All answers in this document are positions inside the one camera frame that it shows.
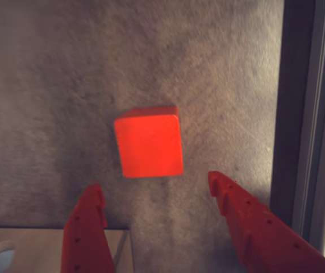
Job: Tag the wooden shape sorter box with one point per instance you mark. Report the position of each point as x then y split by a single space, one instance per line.
37 247

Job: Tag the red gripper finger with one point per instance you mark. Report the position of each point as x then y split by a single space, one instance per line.
259 236
85 241

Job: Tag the red cube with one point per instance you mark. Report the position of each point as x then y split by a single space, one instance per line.
151 145

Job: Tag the aluminium profile rail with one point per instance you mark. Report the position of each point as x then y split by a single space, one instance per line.
318 113

